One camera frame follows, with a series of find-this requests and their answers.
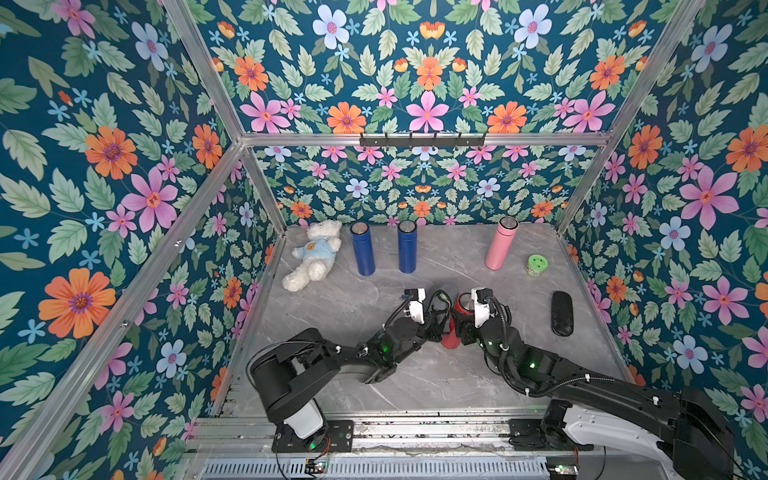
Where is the white teddy bear toy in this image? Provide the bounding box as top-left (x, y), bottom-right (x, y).
top-left (282, 220), bottom-right (343, 292)

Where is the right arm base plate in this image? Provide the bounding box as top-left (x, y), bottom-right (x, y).
top-left (508, 419), bottom-right (595, 451)

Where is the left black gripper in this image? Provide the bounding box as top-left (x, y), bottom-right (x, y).
top-left (389, 311), bottom-right (450, 367)

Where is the pink thermos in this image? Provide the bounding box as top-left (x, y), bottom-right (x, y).
top-left (485, 216), bottom-right (519, 271)

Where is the red thermos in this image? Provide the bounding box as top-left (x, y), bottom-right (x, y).
top-left (441, 292), bottom-right (477, 350)

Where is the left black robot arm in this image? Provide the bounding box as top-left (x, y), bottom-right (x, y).
top-left (246, 316), bottom-right (444, 448)

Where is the green round lid container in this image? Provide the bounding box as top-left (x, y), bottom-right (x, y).
top-left (526, 254), bottom-right (549, 277)

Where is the black oval case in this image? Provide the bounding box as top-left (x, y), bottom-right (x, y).
top-left (551, 291), bottom-right (575, 337)

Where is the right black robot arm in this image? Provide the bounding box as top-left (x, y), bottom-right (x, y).
top-left (449, 297), bottom-right (735, 479)

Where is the black hook rail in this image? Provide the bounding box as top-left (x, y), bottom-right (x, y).
top-left (358, 133), bottom-right (486, 149)

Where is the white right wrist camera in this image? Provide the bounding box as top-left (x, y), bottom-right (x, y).
top-left (470, 288), bottom-right (494, 329)

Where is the blue thermos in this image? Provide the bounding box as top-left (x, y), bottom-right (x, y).
top-left (350, 222), bottom-right (376, 276)
top-left (398, 220), bottom-right (418, 274)

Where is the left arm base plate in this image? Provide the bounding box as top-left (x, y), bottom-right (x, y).
top-left (271, 420), bottom-right (354, 454)

